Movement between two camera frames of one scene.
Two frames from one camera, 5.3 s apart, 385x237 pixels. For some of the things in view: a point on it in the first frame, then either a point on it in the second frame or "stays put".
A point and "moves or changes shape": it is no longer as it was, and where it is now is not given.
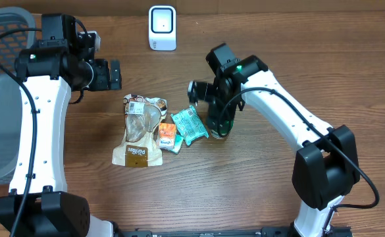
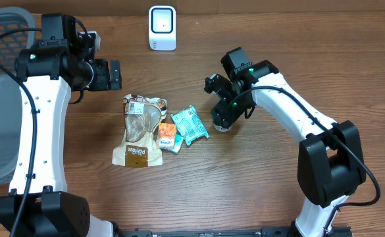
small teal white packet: x=178 y=139 stays put
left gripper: x=104 y=83 stays put
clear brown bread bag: x=140 y=148 stays put
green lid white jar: x=222 y=130 moves or changes shape
